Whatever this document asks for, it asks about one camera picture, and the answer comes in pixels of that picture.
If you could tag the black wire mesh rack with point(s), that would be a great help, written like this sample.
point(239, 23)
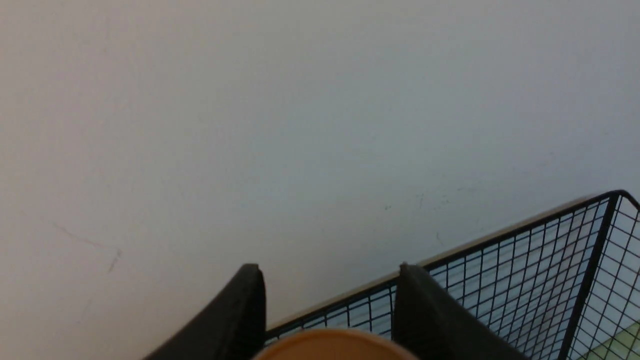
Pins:
point(553, 288)

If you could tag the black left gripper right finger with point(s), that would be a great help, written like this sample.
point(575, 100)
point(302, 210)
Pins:
point(429, 323)

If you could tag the vinegar bottle gold cap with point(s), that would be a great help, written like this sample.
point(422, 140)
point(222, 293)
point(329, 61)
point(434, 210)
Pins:
point(334, 344)

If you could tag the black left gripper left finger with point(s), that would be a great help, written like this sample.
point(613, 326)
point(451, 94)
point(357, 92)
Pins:
point(231, 327)

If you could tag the green checkered tablecloth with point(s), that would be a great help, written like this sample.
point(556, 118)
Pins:
point(625, 345)

